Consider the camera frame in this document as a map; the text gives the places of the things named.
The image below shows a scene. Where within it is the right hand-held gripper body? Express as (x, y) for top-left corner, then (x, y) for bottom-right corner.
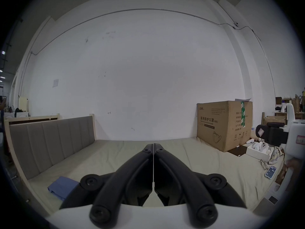
(276, 102), (305, 193)

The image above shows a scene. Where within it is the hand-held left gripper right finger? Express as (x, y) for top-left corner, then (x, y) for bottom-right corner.
(154, 143), (247, 228)

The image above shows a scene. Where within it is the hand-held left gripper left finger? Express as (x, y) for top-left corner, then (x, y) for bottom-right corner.
(60, 143), (153, 229)

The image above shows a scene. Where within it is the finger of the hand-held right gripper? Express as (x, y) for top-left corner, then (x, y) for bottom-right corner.
(256, 122), (289, 148)

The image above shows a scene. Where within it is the person's right hand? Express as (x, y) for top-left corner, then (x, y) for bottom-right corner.
(286, 158), (305, 170)

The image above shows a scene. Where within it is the small open cardboard carton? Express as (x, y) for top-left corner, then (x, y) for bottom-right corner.
(262, 112), (287, 126)

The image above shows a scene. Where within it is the plaid cloth bag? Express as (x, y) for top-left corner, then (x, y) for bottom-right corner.
(267, 146), (285, 165)

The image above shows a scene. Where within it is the white open box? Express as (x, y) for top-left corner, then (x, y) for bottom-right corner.
(246, 141), (275, 162)

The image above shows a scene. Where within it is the bed with beige sheet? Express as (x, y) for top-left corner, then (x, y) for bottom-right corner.
(5, 114), (286, 217)

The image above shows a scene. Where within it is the wooden table with cartons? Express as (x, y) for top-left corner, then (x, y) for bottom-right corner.
(274, 88), (305, 121)

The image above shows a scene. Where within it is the smartphone with pale case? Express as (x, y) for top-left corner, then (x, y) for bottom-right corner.
(264, 165), (278, 180)

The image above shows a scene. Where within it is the dark brown flat card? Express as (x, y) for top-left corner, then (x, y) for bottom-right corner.
(227, 145), (249, 157)

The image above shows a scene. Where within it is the large cardboard carton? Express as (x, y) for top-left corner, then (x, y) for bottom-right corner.
(197, 100), (253, 153)

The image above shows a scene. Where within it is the blue folded garment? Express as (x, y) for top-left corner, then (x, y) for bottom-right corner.
(47, 176), (79, 202)

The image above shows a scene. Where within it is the grey padded headboard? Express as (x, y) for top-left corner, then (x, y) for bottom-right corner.
(9, 116), (96, 180)

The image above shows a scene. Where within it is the bare wooden bed frame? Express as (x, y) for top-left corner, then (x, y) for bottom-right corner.
(4, 113), (60, 125)

